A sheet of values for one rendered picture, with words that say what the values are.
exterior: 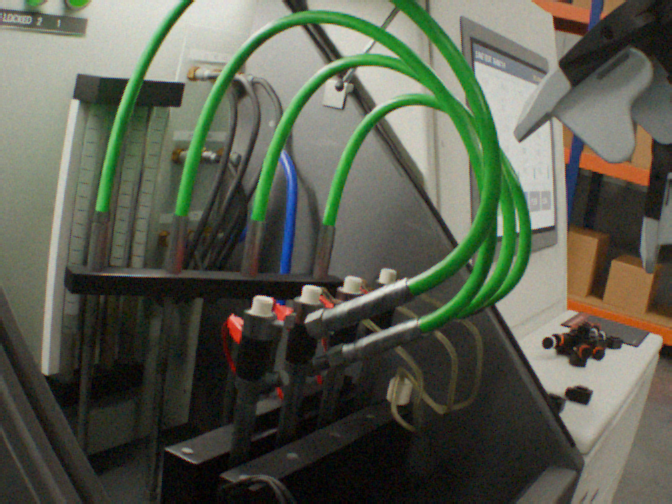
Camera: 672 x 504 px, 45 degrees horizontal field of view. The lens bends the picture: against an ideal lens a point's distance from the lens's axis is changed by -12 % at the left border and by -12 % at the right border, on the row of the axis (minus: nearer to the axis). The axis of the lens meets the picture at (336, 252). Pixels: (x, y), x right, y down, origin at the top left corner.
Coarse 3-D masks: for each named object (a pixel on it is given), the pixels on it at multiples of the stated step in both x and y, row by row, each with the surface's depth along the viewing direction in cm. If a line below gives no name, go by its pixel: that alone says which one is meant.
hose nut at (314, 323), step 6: (318, 312) 72; (306, 318) 73; (312, 318) 72; (318, 318) 72; (306, 324) 72; (312, 324) 72; (318, 324) 72; (312, 330) 72; (318, 330) 72; (324, 330) 72; (312, 336) 72; (318, 336) 72; (324, 336) 72
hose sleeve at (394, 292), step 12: (384, 288) 69; (396, 288) 68; (408, 288) 68; (360, 300) 70; (372, 300) 69; (384, 300) 69; (396, 300) 68; (408, 300) 68; (324, 312) 72; (336, 312) 71; (348, 312) 70; (360, 312) 70; (372, 312) 70; (324, 324) 72; (336, 324) 71; (348, 324) 71
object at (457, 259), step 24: (192, 0) 76; (408, 0) 66; (168, 24) 78; (432, 24) 65; (144, 48) 79; (456, 48) 65; (144, 72) 80; (456, 72) 65; (480, 96) 64; (120, 120) 81; (480, 120) 64; (120, 144) 82; (96, 216) 83; (480, 216) 65; (480, 240) 65; (456, 264) 66; (432, 288) 68
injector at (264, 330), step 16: (256, 320) 74; (256, 336) 74; (272, 336) 75; (240, 352) 75; (256, 352) 75; (240, 368) 75; (256, 368) 75; (240, 384) 76; (256, 384) 75; (272, 384) 75; (240, 400) 76; (256, 400) 77; (240, 416) 76; (240, 432) 77; (240, 448) 77; (240, 464) 77
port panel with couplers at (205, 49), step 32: (192, 32) 100; (224, 32) 105; (192, 64) 102; (224, 64) 107; (192, 96) 104; (224, 96) 109; (192, 128) 105; (224, 128) 111; (160, 160) 102; (160, 192) 103; (160, 224) 105; (192, 224) 110; (160, 256) 106
